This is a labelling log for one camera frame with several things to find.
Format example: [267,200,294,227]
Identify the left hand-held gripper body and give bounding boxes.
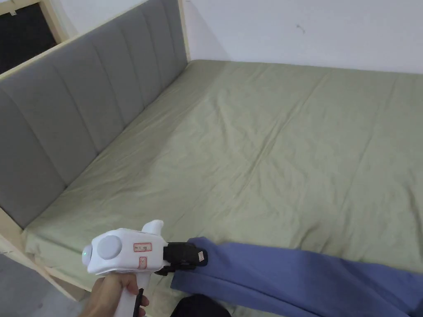
[82,219,177,317]

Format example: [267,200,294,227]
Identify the blue garment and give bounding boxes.
[170,236,423,317]

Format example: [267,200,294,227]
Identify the person's left hand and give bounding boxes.
[81,273,150,317]

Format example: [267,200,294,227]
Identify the person's legs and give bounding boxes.
[169,293,233,317]

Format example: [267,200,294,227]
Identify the bed with pale green sheet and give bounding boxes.
[0,59,423,317]

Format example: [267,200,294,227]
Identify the grey padded headboard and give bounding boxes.
[0,0,193,229]

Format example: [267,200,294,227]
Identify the wood-framed black panel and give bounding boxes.
[0,0,79,75]

